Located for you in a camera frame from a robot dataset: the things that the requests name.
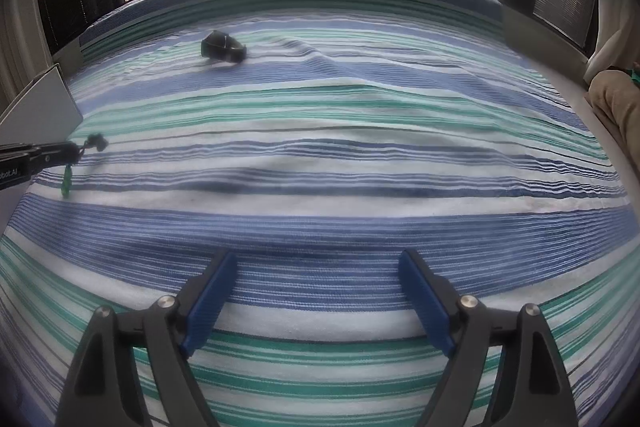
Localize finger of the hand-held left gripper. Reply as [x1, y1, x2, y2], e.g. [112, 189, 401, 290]
[0, 141, 82, 172]

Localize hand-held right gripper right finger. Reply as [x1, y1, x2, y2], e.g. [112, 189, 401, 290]
[398, 249, 581, 427]

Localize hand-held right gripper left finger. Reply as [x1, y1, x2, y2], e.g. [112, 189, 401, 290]
[54, 249, 238, 427]

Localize white cardboard box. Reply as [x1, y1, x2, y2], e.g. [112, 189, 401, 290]
[0, 63, 85, 144]

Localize green bead pendant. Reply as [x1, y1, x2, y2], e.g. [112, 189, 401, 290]
[60, 133, 109, 198]

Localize small black jewelry piece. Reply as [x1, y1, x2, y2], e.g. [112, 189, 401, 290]
[201, 29, 248, 64]

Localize white curtain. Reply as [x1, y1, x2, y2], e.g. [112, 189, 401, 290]
[0, 0, 57, 112]

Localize striped blue green blanket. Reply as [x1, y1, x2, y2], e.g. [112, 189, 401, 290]
[0, 0, 632, 427]

